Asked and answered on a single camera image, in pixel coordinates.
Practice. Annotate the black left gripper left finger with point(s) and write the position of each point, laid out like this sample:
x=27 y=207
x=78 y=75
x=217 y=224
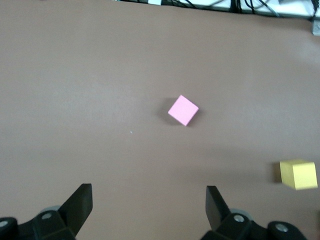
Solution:
x=80 y=205

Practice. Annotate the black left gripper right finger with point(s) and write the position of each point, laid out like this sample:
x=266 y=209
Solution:
x=215 y=211

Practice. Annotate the yellow foam block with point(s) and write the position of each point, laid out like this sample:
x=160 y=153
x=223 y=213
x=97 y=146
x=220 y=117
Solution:
x=298 y=175

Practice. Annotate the brown table cover sheet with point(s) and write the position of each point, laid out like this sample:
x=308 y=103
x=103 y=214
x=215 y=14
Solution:
x=75 y=100

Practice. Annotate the pink foam block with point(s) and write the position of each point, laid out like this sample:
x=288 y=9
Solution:
x=183 y=110

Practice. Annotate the grey metal bracket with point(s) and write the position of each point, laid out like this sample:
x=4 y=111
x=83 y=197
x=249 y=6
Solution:
x=316 y=27

